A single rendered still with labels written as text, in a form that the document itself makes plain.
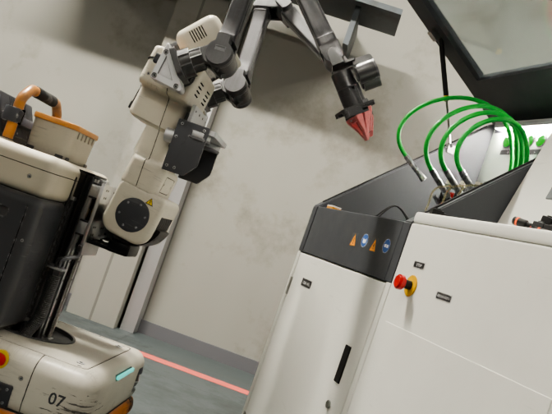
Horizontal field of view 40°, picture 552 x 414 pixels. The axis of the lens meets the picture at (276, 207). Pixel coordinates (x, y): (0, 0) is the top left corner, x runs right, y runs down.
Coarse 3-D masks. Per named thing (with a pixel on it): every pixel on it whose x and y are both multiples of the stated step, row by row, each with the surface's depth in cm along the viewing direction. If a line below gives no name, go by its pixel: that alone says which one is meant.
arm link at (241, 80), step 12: (264, 0) 270; (264, 12) 268; (276, 12) 272; (252, 24) 268; (264, 24) 268; (252, 36) 265; (252, 48) 262; (240, 60) 261; (252, 60) 260; (240, 72) 255; (252, 72) 261; (228, 84) 254; (240, 84) 253
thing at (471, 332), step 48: (528, 192) 190; (432, 240) 174; (480, 240) 157; (432, 288) 167; (480, 288) 151; (528, 288) 137; (384, 336) 179; (432, 336) 161; (480, 336) 146; (528, 336) 133; (384, 384) 172; (432, 384) 155; (480, 384) 141; (528, 384) 129
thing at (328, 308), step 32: (288, 288) 248; (320, 288) 224; (352, 288) 204; (288, 320) 239; (320, 320) 217; (352, 320) 198; (288, 352) 230; (320, 352) 209; (352, 352) 192; (256, 384) 246; (288, 384) 222; (320, 384) 203
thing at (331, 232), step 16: (320, 208) 246; (320, 224) 242; (336, 224) 230; (352, 224) 219; (368, 224) 209; (384, 224) 200; (400, 224) 192; (320, 240) 237; (336, 240) 226; (368, 240) 206; (320, 256) 233; (336, 256) 222; (352, 256) 211; (368, 256) 202; (384, 256) 194; (368, 272) 199; (384, 272) 191
